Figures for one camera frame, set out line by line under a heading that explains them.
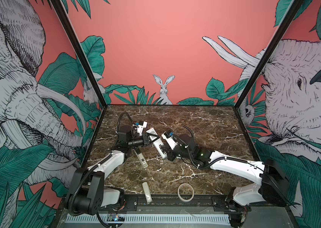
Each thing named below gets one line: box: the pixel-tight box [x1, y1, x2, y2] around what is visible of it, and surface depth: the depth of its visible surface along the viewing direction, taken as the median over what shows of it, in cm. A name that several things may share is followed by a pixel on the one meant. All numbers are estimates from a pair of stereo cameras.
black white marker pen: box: [134, 147, 149, 169], surface depth 88 cm
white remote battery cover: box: [141, 181, 153, 204], surface depth 76 cm
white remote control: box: [146, 127, 168, 160], surface depth 79 cm
